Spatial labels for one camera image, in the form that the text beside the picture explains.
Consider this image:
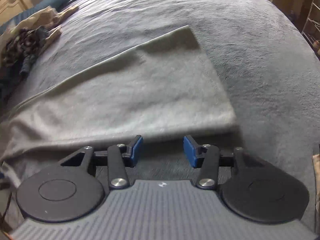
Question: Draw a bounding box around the grey sweatshirt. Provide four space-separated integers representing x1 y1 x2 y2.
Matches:
1 26 237 159

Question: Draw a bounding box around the grey bed sheet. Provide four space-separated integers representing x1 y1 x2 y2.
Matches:
1 0 319 229

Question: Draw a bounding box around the black white plaid shirt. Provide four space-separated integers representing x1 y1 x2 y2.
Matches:
1 26 49 81

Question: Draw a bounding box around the beige checked garment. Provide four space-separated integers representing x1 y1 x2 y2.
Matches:
43 5 79 48

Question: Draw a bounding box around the white cream garment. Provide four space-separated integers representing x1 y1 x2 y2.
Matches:
1 6 57 47

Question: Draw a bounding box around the metal shoe rack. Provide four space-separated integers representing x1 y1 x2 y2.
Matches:
301 0 319 58

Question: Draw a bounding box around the teal blue duvet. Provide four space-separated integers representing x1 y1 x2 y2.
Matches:
1 0 71 35

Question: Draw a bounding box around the cream carved headboard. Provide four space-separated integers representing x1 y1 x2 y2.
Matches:
1 0 33 25

